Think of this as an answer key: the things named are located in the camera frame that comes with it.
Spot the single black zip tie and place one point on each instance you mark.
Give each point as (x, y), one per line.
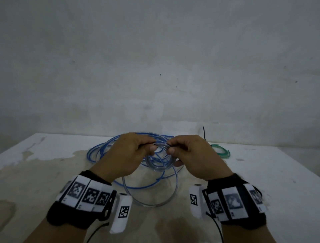
(204, 134)

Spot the person's right hand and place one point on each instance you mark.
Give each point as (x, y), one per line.
(200, 157)

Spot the black right wristband with markers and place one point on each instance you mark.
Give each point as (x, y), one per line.
(235, 200)

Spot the black left wristband with markers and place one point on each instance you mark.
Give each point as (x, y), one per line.
(82, 200)

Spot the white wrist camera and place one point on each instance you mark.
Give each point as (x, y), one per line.
(122, 212)
(196, 202)

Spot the person's left hand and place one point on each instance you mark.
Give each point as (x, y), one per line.
(122, 155)

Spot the black wristband with markers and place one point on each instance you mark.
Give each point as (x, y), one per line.
(235, 200)
(82, 200)

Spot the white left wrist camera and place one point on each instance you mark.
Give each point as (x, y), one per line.
(122, 212)

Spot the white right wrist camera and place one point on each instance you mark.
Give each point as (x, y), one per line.
(196, 202)

